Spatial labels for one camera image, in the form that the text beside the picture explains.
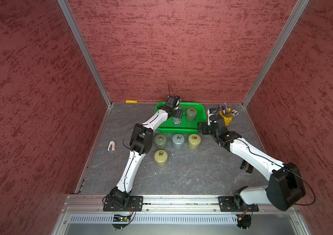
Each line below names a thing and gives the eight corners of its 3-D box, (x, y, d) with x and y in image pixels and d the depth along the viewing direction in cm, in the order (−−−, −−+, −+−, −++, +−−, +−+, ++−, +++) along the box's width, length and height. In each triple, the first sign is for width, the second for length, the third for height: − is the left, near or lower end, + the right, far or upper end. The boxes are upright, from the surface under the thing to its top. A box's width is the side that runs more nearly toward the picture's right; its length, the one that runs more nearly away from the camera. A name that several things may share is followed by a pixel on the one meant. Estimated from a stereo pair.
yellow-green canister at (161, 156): (155, 167, 88) (153, 162, 81) (155, 155, 93) (154, 149, 86) (167, 167, 88) (167, 162, 81) (167, 155, 93) (167, 149, 86)
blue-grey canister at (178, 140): (172, 150, 96) (172, 143, 88) (172, 140, 100) (172, 133, 93) (184, 150, 96) (185, 143, 89) (183, 140, 100) (184, 133, 93)
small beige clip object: (109, 151, 95) (107, 148, 93) (111, 142, 99) (110, 140, 97) (114, 151, 95) (113, 148, 93) (117, 142, 99) (115, 140, 97)
